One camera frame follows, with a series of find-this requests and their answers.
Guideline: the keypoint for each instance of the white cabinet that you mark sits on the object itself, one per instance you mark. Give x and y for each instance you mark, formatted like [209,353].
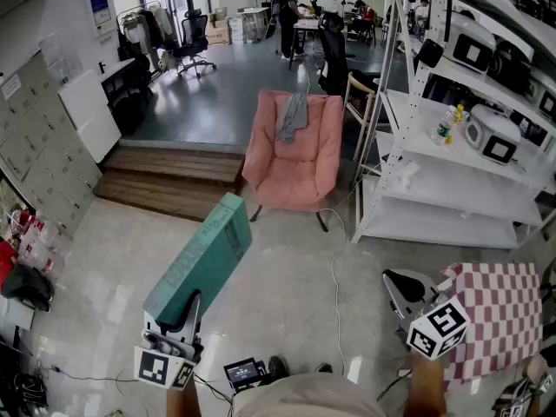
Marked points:
[89,115]

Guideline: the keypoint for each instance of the white work table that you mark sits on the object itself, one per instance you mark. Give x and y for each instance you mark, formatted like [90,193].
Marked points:
[304,24]

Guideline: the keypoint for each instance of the black mesh office chair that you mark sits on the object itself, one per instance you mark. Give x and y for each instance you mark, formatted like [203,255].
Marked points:
[191,37]

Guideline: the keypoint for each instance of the white metal shelf rack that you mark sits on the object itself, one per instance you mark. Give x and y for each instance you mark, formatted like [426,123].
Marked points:
[434,180]

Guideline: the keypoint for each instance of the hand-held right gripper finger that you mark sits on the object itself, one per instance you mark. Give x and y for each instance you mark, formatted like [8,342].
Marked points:
[417,281]
[399,300]

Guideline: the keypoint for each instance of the teal hardcover book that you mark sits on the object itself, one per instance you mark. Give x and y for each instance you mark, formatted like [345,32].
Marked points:
[204,259]

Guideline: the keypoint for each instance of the wooden steps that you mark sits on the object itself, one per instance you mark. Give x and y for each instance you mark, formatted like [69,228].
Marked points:
[174,176]

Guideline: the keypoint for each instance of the white domed appliance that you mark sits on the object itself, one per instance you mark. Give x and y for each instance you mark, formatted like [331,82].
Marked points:
[493,135]
[473,44]

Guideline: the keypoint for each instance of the clear plastic bags red print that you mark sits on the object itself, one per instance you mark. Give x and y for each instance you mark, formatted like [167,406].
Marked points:
[37,246]

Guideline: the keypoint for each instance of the person's shoe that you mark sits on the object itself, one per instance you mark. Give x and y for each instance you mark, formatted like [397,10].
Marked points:
[324,368]
[278,366]

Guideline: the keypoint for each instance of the spare grey gripper tool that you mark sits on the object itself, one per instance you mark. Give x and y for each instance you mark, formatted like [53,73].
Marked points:
[517,400]

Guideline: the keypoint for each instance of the black high-back office chair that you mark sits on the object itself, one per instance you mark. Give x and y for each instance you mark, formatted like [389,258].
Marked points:
[334,54]

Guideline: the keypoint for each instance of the black camera on pole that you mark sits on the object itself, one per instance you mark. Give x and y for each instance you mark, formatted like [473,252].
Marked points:
[431,53]

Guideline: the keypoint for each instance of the person's right shoe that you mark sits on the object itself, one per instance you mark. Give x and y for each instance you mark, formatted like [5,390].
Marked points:
[324,368]

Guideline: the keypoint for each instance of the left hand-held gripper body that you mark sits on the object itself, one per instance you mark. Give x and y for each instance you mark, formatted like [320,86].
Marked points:
[156,367]

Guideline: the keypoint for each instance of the black domed appliance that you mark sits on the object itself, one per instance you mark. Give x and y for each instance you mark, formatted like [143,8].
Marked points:
[510,68]

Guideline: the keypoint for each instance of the clear water bottle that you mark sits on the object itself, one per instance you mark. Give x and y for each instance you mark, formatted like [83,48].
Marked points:
[443,129]

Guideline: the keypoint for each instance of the white wall notice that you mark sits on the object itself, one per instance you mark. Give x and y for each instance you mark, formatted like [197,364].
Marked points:
[104,24]

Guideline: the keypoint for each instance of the grey cloth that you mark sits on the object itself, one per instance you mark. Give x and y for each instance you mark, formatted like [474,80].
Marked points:
[292,117]

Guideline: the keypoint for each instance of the crumpled white paper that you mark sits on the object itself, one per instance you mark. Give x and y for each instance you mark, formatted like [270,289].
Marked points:
[407,174]

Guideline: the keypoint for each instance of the person's beige shirt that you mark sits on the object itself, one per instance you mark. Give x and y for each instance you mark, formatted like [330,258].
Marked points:
[304,398]

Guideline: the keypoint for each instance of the cardboard box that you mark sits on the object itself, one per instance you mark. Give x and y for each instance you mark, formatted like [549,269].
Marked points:
[218,32]

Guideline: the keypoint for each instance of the person's left shoe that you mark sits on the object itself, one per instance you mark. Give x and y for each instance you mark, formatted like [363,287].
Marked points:
[278,366]

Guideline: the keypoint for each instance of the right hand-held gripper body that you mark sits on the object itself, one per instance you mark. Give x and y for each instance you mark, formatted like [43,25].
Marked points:
[438,328]

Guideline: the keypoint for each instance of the pink cushioned armchair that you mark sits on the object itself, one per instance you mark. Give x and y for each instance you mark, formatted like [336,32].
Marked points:
[299,172]

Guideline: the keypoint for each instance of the pink checkered cloth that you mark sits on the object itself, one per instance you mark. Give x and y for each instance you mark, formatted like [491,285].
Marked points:
[504,311]

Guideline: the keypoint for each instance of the person's left forearm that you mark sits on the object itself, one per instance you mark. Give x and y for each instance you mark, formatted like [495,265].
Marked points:
[182,402]

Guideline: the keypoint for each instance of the wooden chair with brown seat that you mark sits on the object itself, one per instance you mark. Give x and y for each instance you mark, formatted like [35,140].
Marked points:
[357,102]

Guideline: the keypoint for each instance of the person's right forearm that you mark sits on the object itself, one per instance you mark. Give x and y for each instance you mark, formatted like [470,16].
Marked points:
[428,389]

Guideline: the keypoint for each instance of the grey locker cabinet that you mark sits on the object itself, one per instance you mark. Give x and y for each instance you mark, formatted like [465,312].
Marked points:
[43,154]

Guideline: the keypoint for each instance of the yellow bottle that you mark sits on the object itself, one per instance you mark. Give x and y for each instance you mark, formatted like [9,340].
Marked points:
[458,114]

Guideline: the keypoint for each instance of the clothes rack with garments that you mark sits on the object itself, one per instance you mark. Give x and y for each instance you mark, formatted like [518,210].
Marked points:
[145,33]

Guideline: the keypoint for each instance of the black desk unit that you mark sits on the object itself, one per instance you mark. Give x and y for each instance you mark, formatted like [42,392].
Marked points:
[126,98]

